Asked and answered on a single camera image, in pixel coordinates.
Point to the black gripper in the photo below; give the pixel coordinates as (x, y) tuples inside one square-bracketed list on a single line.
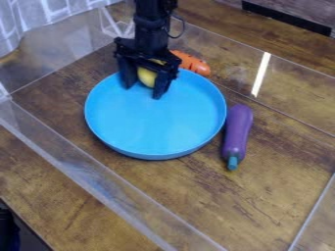
[(130, 56)]

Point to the yellow lemon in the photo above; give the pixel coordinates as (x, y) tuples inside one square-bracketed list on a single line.
[(149, 71)]

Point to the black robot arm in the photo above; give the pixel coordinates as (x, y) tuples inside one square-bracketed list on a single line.
[(147, 50)]

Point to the blue round tray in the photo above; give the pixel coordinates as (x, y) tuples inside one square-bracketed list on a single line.
[(157, 129)]

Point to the orange toy carrot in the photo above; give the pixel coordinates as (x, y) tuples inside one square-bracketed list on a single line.
[(192, 63)]

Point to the purple toy eggplant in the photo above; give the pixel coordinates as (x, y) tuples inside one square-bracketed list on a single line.
[(240, 122)]

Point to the white patterned curtain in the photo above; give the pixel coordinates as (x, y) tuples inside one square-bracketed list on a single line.
[(23, 15)]

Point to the black bar in background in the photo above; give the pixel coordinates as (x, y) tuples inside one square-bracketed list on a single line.
[(286, 18)]

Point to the clear acrylic enclosure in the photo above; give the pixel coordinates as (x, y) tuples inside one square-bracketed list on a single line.
[(91, 200)]

